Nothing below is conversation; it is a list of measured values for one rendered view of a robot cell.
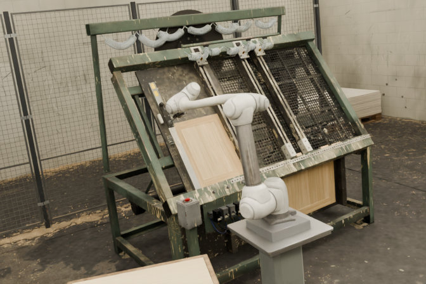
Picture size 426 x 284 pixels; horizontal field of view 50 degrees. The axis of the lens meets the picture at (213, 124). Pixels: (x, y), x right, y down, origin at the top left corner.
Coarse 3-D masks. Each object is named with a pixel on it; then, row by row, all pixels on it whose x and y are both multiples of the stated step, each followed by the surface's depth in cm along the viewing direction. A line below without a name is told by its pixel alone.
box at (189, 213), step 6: (192, 198) 315; (180, 204) 309; (186, 204) 306; (192, 204) 307; (198, 204) 310; (180, 210) 311; (186, 210) 305; (192, 210) 308; (198, 210) 311; (180, 216) 312; (186, 216) 306; (192, 216) 308; (198, 216) 311; (180, 222) 314; (186, 222) 306; (192, 222) 309; (198, 222) 312; (186, 228) 308
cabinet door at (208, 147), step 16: (176, 128) 361; (192, 128) 368; (208, 128) 374; (192, 144) 360; (208, 144) 366; (224, 144) 373; (192, 160) 353; (208, 160) 359; (224, 160) 365; (208, 176) 352; (224, 176) 358
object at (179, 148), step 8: (152, 96) 368; (160, 112) 362; (168, 128) 356; (176, 136) 355; (176, 144) 352; (184, 152) 351; (184, 160) 348; (184, 168) 347; (192, 168) 347; (192, 176) 344; (192, 184) 342
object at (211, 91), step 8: (192, 48) 396; (200, 48) 400; (200, 64) 391; (200, 72) 393; (200, 80) 396; (208, 80) 393; (208, 88) 389; (208, 96) 391; (216, 112) 386; (224, 120) 378; (224, 128) 380; (232, 128) 378; (232, 136) 373; (240, 160) 370
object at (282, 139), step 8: (248, 40) 410; (240, 48) 420; (240, 56) 415; (248, 56) 419; (240, 64) 420; (248, 72) 414; (248, 80) 414; (256, 80) 413; (256, 88) 409; (264, 112) 405; (272, 112) 402; (272, 120) 398; (272, 128) 400; (280, 128) 397; (280, 136) 394; (280, 144) 396; (288, 144) 392; (288, 152) 389
